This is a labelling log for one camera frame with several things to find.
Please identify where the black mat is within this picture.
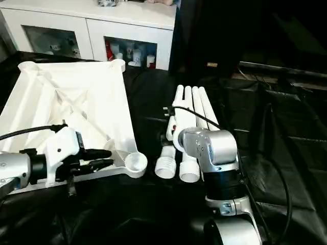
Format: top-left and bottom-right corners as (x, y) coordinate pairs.
(0, 51), (327, 245)

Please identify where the white plastic table leg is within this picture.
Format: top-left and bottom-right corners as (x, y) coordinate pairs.
(179, 86), (201, 183)
(192, 87), (210, 131)
(155, 86), (184, 179)
(198, 87), (220, 131)

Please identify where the silver metal rail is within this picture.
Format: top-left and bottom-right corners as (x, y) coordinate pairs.
(239, 61), (327, 80)

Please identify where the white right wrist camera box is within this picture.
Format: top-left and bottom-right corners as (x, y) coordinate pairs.
(173, 108), (198, 134)

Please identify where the white cabinet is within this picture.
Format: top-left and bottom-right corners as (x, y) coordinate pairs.
(0, 0), (177, 71)

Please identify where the white plastic table top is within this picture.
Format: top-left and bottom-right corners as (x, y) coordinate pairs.
(0, 60), (149, 195)

